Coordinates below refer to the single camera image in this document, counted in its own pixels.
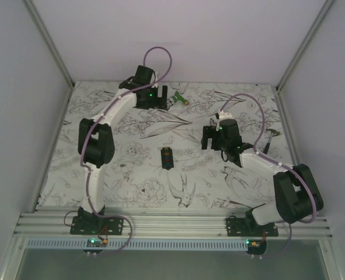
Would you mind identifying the left frame post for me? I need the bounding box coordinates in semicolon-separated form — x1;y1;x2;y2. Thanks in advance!
22;0;75;89

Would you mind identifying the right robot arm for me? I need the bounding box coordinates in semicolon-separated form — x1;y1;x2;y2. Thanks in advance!
201;118;324;236

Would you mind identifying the left controller board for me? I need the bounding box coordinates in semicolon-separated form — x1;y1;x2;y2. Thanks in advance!
83;237;108;257

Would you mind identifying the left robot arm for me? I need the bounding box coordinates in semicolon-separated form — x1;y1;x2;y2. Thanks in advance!
78;65;167;235

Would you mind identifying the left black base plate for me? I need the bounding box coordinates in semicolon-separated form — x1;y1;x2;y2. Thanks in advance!
70;216;124;236

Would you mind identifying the black fuse box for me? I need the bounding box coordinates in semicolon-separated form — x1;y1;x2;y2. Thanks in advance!
160;147;174;170

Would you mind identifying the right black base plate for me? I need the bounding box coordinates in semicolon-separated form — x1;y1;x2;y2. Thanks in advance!
225;216;279;237

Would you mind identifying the right controller board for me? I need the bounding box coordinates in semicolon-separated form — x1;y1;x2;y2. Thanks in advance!
246;240;267;260

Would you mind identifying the floral patterned mat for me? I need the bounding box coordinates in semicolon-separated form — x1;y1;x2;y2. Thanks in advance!
40;80;304;209

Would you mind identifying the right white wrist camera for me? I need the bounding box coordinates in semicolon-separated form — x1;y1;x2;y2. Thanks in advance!
216;110;234;123

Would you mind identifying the white slotted cable duct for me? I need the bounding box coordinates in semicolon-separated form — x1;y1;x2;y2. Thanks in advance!
26;238;247;251

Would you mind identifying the frame post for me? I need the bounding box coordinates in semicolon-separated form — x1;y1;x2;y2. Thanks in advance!
276;0;335;92
22;0;75;89

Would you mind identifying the aluminium rail frame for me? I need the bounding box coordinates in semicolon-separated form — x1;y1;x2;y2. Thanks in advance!
13;205;335;240

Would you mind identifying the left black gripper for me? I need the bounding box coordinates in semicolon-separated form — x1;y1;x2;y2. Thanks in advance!
139;86;168;112

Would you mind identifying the right frame post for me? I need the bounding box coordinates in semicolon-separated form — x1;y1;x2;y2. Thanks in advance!
276;0;335;92

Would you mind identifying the green toy tool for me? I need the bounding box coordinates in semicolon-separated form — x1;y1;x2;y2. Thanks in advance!
167;91;189;107

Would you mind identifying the controller board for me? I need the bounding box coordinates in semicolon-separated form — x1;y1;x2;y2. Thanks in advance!
83;237;108;257
246;240;267;260

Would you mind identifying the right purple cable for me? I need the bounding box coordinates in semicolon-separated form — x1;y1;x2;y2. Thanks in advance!
220;93;319;224

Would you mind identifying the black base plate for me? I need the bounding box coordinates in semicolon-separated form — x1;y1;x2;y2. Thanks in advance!
70;216;124;236
225;216;279;237

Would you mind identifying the small hammer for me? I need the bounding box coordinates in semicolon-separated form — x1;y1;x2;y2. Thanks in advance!
263;128;280;154

